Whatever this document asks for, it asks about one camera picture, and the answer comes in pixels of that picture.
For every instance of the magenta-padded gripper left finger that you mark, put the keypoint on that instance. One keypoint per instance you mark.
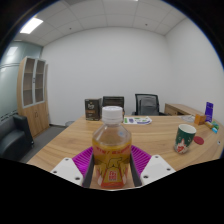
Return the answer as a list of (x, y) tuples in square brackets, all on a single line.
[(66, 170)]

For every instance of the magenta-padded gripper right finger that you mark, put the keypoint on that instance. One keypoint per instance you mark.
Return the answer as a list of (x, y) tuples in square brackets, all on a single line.
[(156, 168)]

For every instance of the orange-labelled drink bottle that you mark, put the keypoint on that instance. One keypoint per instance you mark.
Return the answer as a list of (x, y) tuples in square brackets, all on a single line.
[(111, 153)]

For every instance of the white printed leaflet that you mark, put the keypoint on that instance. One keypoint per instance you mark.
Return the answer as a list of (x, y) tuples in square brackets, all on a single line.
[(138, 120)]

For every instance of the black sofa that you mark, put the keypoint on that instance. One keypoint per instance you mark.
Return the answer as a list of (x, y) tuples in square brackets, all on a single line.
[(13, 140)]

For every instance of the wooden shelf cabinet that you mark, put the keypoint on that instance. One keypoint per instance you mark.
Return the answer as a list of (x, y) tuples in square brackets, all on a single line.
[(35, 116)]

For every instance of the black mesh-back office chair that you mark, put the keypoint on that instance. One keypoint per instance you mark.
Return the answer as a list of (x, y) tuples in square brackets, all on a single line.
[(147, 105)]

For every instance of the wooden side desk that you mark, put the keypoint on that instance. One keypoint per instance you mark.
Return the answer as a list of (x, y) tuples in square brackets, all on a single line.
[(180, 108)]

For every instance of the narrow dark brown box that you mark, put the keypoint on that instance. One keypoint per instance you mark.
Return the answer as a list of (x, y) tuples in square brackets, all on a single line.
[(92, 110)]

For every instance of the orange-brown carton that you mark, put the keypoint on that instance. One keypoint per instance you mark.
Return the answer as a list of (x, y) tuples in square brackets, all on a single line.
[(200, 119)]

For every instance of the small tan flat box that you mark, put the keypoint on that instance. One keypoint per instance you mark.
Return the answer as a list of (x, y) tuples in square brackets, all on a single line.
[(208, 125)]

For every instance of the small light blue box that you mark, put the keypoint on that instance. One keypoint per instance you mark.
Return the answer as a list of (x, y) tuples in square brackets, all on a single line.
[(215, 130)]

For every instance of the green flat box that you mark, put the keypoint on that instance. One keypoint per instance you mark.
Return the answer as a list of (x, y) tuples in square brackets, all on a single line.
[(215, 125)]

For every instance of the purple upright box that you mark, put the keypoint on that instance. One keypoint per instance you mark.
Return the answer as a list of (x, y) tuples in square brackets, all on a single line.
[(209, 111)]

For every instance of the wide dark brown box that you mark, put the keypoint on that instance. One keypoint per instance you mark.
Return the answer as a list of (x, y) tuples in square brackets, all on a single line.
[(113, 101)]

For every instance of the small rectangular ceiling light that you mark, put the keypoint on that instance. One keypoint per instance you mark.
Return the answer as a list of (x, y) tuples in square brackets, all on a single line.
[(31, 25)]

